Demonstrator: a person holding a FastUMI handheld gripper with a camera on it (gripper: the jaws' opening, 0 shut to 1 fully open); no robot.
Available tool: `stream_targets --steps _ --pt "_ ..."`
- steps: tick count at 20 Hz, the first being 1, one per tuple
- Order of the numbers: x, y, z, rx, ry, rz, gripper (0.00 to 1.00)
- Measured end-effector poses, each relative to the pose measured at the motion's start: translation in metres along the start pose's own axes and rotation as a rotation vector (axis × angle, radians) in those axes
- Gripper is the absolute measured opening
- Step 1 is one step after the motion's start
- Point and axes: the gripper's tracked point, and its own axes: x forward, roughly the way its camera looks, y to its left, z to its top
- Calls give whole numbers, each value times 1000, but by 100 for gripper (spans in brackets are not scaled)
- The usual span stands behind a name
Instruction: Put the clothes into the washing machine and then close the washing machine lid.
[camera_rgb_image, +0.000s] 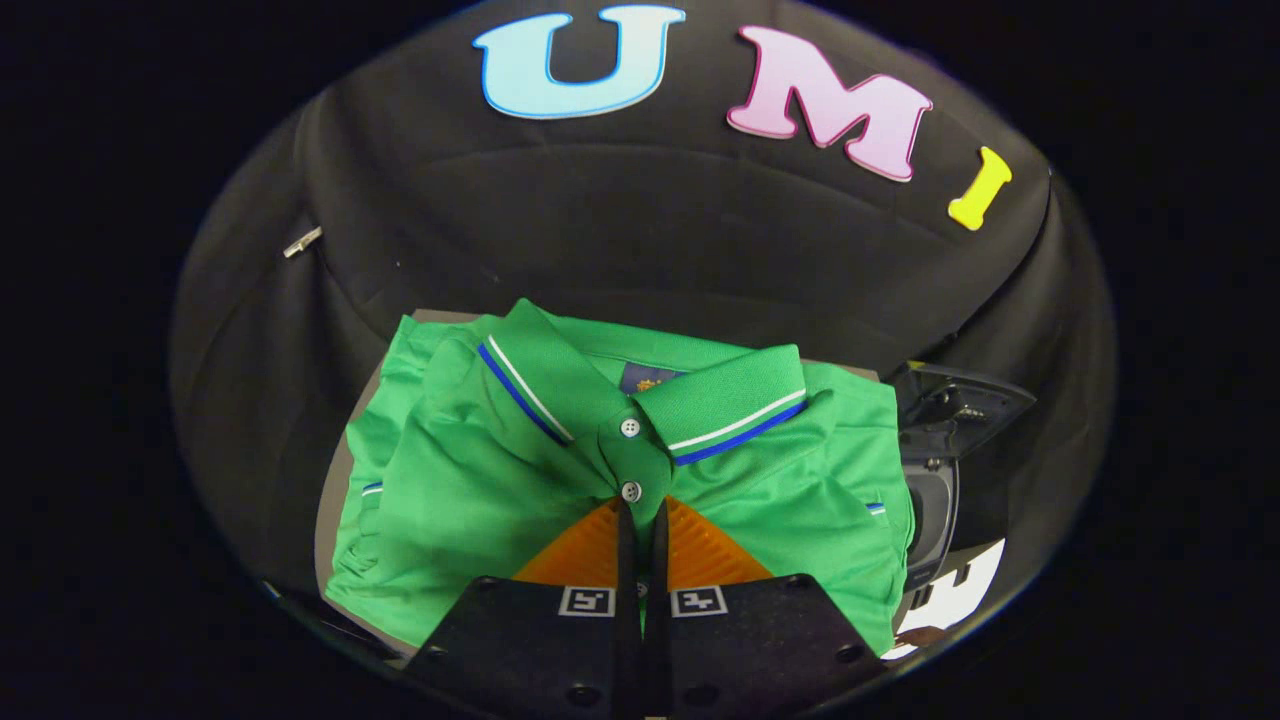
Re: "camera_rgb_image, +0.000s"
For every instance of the grey table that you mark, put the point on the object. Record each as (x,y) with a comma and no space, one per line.
(333,500)

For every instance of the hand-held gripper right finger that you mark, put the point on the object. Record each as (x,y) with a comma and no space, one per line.
(657,570)

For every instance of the dark grey washing machine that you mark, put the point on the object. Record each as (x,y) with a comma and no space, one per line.
(930,510)

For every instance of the white printed board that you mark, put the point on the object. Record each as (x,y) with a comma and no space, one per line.
(965,590)

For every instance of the green polo shirt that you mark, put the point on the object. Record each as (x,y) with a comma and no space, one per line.
(460,500)

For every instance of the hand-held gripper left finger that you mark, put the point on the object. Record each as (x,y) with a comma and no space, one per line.
(628,570)

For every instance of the black backdrop cloth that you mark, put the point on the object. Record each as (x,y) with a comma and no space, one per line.
(600,230)

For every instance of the silver metal clip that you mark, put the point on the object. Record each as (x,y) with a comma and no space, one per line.
(302,241)

